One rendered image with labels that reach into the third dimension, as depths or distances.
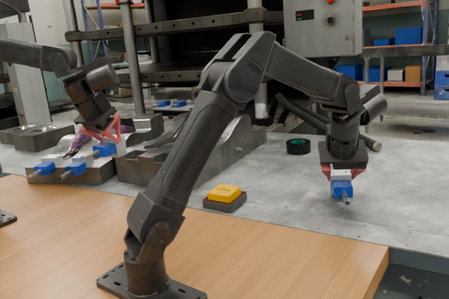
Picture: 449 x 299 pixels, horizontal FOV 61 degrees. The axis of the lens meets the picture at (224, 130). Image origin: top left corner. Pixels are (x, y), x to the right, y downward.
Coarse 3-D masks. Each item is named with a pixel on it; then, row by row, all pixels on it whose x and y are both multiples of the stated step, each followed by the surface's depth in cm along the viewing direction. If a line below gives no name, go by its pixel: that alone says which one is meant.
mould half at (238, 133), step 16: (176, 128) 131; (240, 128) 124; (256, 128) 139; (144, 144) 120; (224, 144) 116; (240, 144) 125; (256, 144) 135; (128, 160) 110; (144, 160) 106; (208, 160) 109; (224, 160) 117; (128, 176) 112; (144, 176) 108; (208, 176) 109
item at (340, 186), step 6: (336, 174) 91; (342, 174) 91; (348, 174) 90; (330, 180) 91; (336, 180) 91; (342, 180) 90; (348, 180) 90; (330, 186) 91; (336, 186) 87; (342, 186) 87; (348, 186) 87; (330, 192) 92; (336, 192) 87; (342, 192) 86; (348, 192) 87; (348, 198) 83; (348, 204) 82
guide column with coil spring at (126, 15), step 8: (120, 0) 195; (128, 0) 196; (120, 8) 197; (128, 8) 196; (128, 16) 197; (128, 24) 198; (128, 32) 198; (128, 40) 199; (128, 48) 200; (136, 48) 204; (128, 56) 202; (136, 56) 203; (128, 64) 204; (136, 64) 203; (136, 72) 204; (136, 80) 205; (136, 88) 206; (136, 96) 207; (136, 104) 208; (136, 112) 209; (144, 112) 210
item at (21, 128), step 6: (18, 126) 183; (24, 126) 183; (30, 126) 184; (36, 126) 179; (0, 132) 175; (6, 132) 172; (12, 132) 170; (0, 138) 176; (6, 138) 173; (12, 138) 171; (12, 144) 172
